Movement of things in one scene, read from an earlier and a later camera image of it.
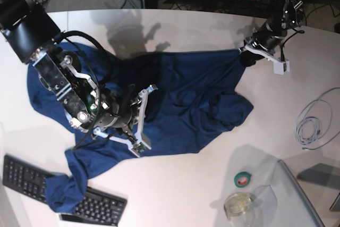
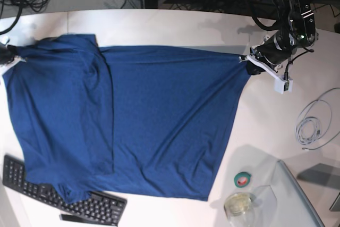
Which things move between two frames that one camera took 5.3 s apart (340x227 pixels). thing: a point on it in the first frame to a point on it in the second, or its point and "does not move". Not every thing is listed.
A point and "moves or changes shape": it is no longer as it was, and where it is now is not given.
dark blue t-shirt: x=195 y=103 moves or changes shape
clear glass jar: x=239 y=210 does not move
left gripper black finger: x=125 y=107 to x=7 y=53
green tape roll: x=242 y=179 does not move
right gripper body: x=269 y=36 to x=277 y=48
